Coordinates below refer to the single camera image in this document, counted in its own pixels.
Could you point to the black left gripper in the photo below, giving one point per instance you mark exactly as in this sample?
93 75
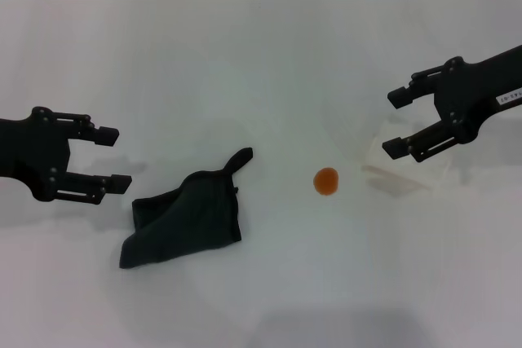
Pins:
28 148

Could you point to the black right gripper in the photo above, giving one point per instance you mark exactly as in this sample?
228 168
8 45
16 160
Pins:
477 91

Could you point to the white paper cup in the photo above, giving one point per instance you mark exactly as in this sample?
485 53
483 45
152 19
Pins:
393 180

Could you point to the dark blue rag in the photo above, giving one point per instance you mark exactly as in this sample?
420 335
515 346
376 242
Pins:
191 217

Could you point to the orange liquid stain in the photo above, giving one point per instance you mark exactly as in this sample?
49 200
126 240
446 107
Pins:
326 181

